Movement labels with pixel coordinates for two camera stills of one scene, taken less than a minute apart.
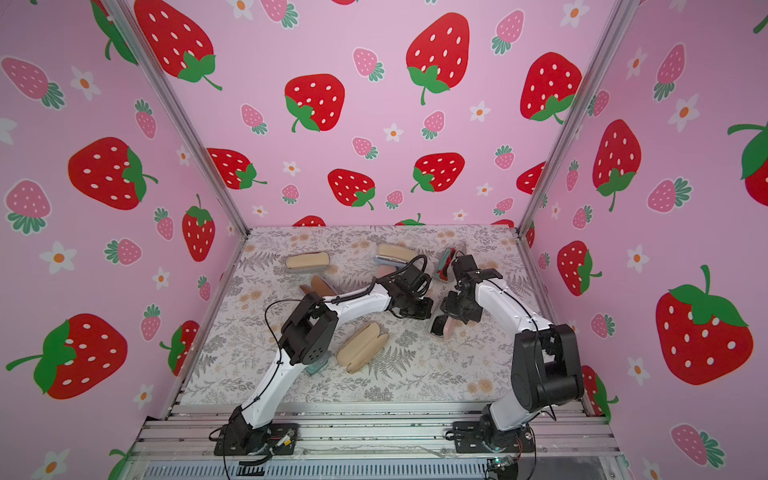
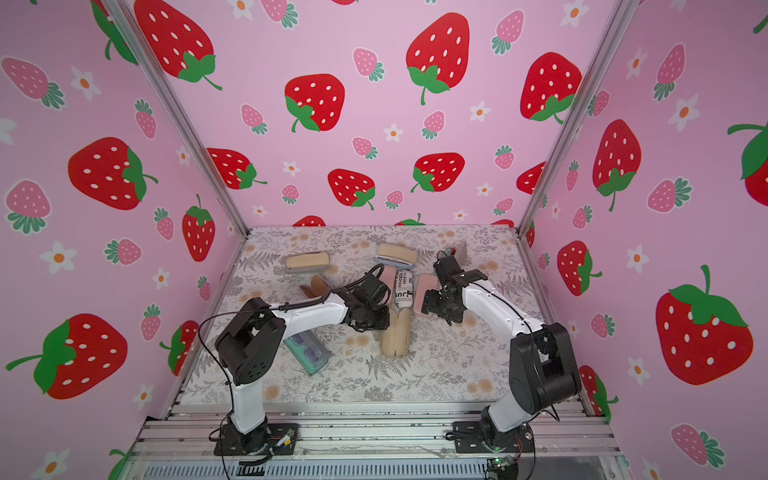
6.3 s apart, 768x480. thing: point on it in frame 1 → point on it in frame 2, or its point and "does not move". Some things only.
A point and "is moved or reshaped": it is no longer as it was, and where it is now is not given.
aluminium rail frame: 376,441 does not move
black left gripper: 428,303 → 384,324
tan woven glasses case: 362,348 → 396,339
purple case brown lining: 319,286 does not move
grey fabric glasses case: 307,262 does not move
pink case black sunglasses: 447,327 is moved or reshaped
